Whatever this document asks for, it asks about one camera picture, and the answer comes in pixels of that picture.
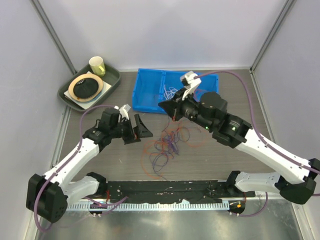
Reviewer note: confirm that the corner aluminium post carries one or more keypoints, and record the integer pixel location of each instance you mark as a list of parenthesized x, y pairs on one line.
[(52, 33), (284, 12)]

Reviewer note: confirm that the yellow-green mug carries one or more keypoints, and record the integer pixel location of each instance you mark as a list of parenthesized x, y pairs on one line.
[(97, 65)]

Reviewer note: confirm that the tan tape roll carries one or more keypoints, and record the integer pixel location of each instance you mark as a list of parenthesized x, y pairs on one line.
[(85, 76)]

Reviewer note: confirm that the right corner aluminium post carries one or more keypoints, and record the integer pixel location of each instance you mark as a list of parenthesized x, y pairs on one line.
[(284, 12)]

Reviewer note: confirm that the white paper pad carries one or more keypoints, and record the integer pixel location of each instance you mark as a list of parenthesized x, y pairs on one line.
[(88, 104)]

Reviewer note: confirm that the left corner aluminium post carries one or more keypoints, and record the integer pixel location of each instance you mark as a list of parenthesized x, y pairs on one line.
[(52, 33)]

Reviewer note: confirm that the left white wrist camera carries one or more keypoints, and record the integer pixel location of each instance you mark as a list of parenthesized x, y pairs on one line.
[(124, 111)]

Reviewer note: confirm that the blue three-compartment bin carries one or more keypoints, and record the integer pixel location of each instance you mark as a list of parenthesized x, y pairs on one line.
[(153, 86)]

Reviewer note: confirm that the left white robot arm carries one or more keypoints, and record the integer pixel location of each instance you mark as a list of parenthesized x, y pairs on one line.
[(49, 195)]

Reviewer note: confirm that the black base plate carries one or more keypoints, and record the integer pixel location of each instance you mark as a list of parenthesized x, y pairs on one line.
[(170, 192)]

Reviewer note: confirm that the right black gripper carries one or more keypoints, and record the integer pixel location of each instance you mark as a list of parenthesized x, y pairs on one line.
[(174, 108)]

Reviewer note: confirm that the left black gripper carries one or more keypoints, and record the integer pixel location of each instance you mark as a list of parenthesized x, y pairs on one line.
[(139, 131)]

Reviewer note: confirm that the black round disc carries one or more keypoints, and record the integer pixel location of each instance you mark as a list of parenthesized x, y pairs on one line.
[(85, 88)]

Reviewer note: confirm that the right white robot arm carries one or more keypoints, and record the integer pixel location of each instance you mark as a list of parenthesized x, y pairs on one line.
[(291, 177)]

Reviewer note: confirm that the slotted cable duct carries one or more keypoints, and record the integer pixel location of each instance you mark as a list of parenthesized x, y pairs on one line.
[(85, 205)]

